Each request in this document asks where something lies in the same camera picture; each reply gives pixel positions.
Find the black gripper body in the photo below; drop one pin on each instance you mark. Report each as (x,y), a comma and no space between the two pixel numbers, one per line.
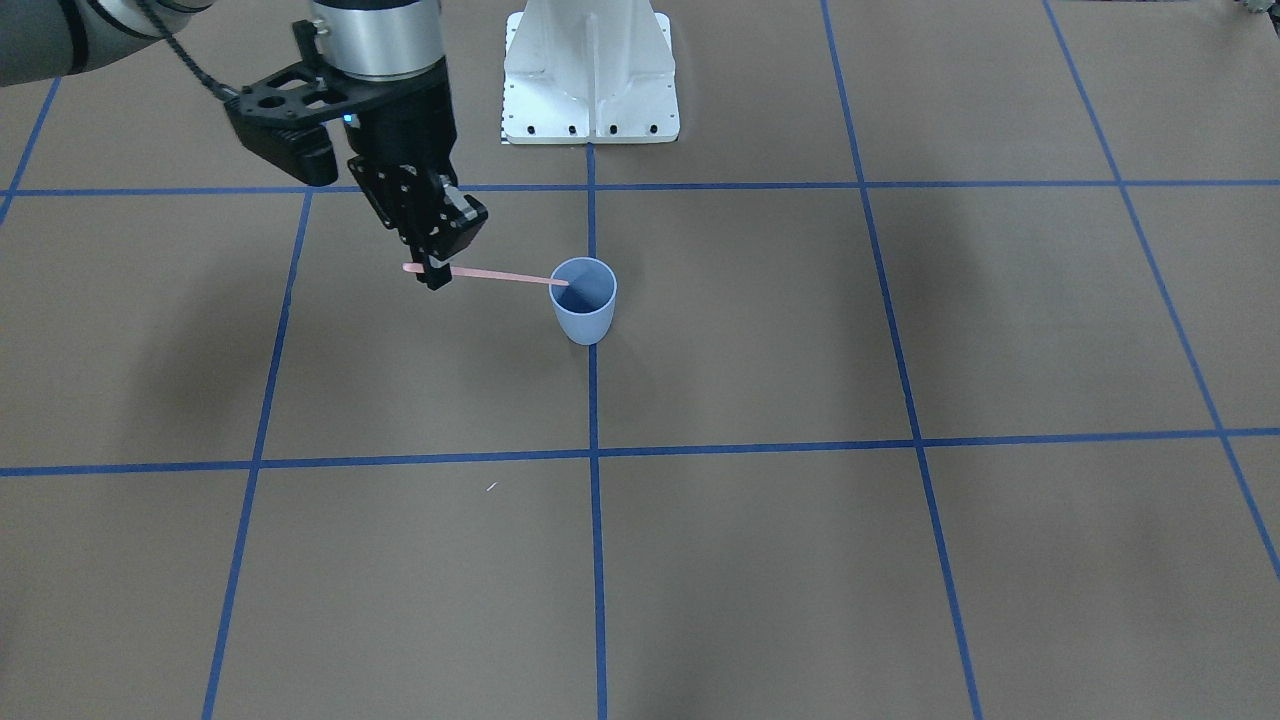
(408,125)

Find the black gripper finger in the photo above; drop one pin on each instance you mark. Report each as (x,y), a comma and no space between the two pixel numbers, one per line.
(421,261)
(437,271)

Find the pink chopstick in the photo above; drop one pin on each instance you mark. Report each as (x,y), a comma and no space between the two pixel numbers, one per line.
(463,271)

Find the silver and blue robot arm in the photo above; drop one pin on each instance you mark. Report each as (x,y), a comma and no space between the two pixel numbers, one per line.
(364,90)

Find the light blue plastic cup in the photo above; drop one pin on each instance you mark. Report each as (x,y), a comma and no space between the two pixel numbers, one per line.
(584,304)

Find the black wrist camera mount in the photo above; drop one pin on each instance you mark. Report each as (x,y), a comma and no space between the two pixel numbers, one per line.
(282,117)

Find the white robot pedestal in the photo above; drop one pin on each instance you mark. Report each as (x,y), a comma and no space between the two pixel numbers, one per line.
(579,72)

